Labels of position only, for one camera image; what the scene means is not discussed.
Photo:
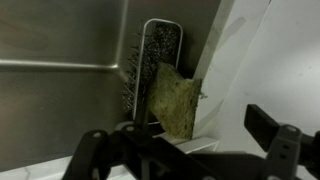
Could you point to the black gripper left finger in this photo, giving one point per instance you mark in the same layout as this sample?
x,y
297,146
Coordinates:
x,y
140,116

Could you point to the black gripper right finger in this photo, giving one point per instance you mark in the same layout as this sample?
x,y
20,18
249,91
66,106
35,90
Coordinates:
x,y
261,125

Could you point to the stainless steel sink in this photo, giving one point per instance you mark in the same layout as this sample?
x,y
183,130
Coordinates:
x,y
60,100

